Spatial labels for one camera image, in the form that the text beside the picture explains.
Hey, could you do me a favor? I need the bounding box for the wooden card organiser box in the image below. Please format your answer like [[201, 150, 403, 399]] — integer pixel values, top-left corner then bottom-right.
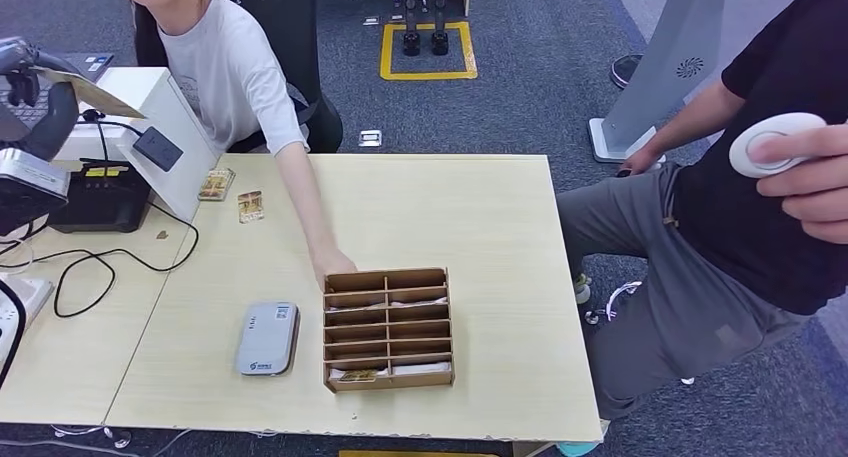
[[322, 267, 456, 394]]

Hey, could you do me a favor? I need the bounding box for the black humanoid robot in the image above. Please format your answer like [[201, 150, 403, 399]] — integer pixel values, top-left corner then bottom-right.
[[396, 0, 453, 58]]

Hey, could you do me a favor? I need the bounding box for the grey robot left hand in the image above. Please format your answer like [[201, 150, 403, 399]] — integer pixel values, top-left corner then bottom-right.
[[0, 36, 82, 164]]

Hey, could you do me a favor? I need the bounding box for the person's right hand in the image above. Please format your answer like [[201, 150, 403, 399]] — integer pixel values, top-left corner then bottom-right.
[[619, 145, 667, 178]]

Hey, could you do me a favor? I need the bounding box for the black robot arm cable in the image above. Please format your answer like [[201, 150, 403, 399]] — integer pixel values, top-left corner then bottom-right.
[[0, 278, 28, 389]]

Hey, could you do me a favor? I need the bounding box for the grey card reader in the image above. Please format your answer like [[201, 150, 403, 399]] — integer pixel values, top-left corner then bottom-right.
[[235, 301, 301, 378]]

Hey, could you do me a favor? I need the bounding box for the thin white cable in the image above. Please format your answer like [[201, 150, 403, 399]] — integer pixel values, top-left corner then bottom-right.
[[49, 426, 134, 450]]

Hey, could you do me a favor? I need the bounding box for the black desktop terminal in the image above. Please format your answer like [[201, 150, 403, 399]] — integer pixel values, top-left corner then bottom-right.
[[47, 161, 154, 235]]

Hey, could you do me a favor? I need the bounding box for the white power strip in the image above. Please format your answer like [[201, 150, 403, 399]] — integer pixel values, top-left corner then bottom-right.
[[0, 273, 54, 369]]

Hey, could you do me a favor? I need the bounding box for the white desk stand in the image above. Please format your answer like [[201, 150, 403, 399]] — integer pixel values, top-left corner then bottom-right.
[[52, 67, 221, 225]]

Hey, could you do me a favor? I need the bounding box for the black shoe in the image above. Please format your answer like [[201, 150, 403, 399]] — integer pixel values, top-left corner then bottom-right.
[[609, 53, 645, 91]]

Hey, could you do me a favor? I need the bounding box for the person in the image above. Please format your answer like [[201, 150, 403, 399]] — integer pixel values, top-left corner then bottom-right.
[[105, 0, 359, 293], [556, 0, 848, 422]]

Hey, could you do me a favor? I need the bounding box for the black cable with plug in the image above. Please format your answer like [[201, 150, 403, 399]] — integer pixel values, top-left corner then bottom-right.
[[78, 109, 146, 177]]

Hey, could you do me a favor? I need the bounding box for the white floor cable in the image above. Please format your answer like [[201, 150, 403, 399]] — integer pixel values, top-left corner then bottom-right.
[[584, 281, 645, 326]]

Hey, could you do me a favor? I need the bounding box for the stack of key cards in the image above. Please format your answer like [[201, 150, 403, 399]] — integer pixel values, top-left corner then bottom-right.
[[197, 168, 237, 204]]

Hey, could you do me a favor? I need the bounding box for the black small box device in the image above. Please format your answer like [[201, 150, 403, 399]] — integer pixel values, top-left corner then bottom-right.
[[133, 127, 185, 174]]

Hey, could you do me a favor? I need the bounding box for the yellow floor tape square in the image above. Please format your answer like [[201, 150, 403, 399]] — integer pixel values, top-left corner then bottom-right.
[[379, 21, 479, 82]]

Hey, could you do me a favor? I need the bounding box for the long black cable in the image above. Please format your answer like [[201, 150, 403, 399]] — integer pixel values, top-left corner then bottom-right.
[[33, 200, 201, 321]]

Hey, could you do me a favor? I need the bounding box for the grey laptop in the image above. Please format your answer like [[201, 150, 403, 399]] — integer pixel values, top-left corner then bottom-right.
[[0, 51, 115, 144]]

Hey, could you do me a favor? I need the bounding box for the person's left hand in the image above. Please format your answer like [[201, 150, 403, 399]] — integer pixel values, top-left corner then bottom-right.
[[311, 247, 359, 293], [748, 123, 848, 245]]

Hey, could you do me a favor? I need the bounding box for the white round remote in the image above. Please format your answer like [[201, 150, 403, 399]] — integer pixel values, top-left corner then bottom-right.
[[728, 112, 829, 180]]

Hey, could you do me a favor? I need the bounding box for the white kiosk stand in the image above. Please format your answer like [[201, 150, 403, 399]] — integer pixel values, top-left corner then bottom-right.
[[588, 0, 730, 166]]

